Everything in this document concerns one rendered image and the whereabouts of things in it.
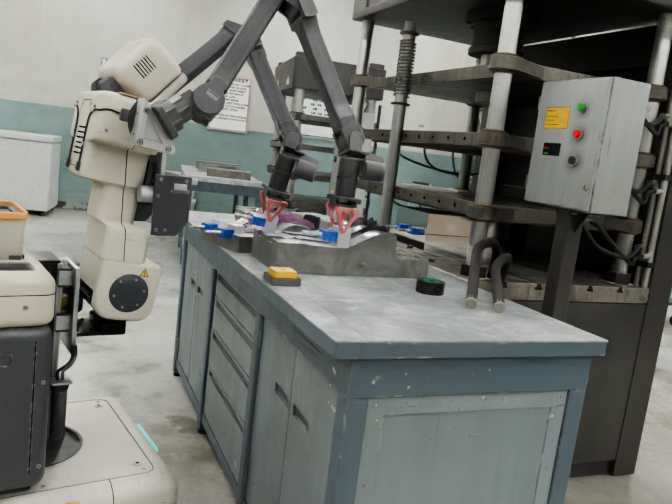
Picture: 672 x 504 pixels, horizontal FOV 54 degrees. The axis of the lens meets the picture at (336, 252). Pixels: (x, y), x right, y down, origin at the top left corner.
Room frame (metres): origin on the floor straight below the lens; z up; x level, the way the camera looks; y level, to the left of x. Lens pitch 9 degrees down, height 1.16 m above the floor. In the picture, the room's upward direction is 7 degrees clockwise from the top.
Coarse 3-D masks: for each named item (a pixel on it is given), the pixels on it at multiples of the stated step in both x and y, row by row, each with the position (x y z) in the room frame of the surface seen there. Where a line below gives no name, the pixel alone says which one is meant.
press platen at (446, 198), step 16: (400, 192) 2.90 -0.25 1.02; (416, 192) 2.77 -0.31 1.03; (432, 192) 2.75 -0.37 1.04; (448, 192) 2.95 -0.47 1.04; (464, 192) 3.19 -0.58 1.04; (448, 208) 2.53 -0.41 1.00; (464, 208) 2.43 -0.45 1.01; (480, 208) 2.21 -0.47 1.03; (496, 208) 2.23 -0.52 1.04; (512, 208) 2.34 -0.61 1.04; (528, 208) 2.40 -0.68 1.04; (544, 208) 2.55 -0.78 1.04; (592, 224) 2.43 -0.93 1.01; (608, 224) 2.51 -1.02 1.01; (624, 224) 2.49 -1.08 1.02; (640, 224) 2.49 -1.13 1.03; (592, 240) 2.37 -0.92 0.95; (608, 240) 2.41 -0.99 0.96; (624, 256) 2.43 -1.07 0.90; (640, 256) 2.48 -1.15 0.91
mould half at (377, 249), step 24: (264, 240) 1.94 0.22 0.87; (288, 240) 1.87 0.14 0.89; (360, 240) 1.94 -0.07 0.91; (384, 240) 1.95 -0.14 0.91; (264, 264) 1.92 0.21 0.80; (288, 264) 1.84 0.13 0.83; (312, 264) 1.87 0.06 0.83; (336, 264) 1.90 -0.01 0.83; (384, 264) 1.96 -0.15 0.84; (408, 264) 1.99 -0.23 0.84
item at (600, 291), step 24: (432, 264) 2.44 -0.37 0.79; (456, 264) 2.53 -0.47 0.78; (528, 264) 2.77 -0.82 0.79; (480, 288) 2.19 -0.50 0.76; (504, 288) 2.25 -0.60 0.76; (528, 288) 2.28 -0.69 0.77; (576, 288) 2.36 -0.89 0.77; (600, 288) 2.41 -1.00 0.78; (624, 288) 2.46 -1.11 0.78; (648, 288) 2.51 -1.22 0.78
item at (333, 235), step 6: (336, 228) 1.78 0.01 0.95; (306, 234) 1.74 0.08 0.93; (312, 234) 1.75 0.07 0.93; (318, 234) 1.76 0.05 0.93; (324, 234) 1.75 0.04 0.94; (330, 234) 1.75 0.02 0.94; (336, 234) 1.76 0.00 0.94; (342, 234) 1.76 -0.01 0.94; (348, 234) 1.77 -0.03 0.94; (324, 240) 1.75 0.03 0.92; (330, 240) 1.75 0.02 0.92; (336, 240) 1.76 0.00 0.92; (342, 240) 1.76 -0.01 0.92; (348, 240) 1.77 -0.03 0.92; (336, 246) 1.76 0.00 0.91; (342, 246) 1.76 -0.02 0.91; (348, 246) 1.77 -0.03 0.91
